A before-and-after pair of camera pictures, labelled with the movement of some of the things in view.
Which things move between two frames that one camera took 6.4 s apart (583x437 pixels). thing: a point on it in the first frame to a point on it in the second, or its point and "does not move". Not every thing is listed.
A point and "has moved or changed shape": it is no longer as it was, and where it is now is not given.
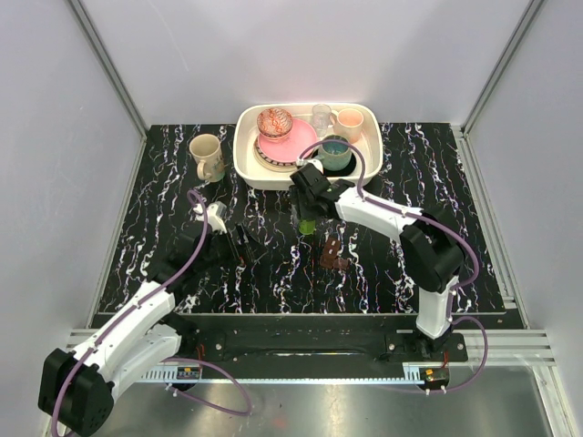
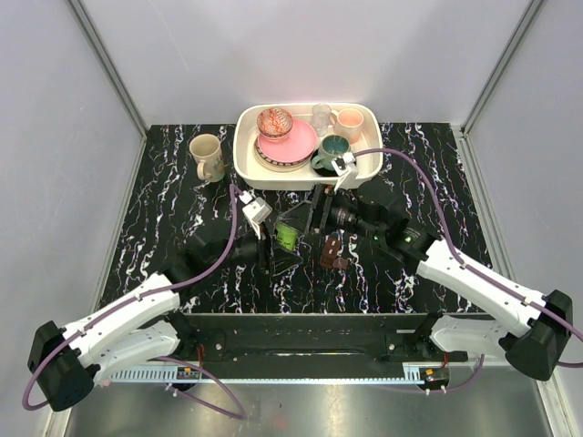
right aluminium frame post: x=530 y=14 does not move
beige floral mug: x=207 y=148 does not move
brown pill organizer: x=330 y=259 does not move
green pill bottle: x=307 y=227 has moved or changed shape
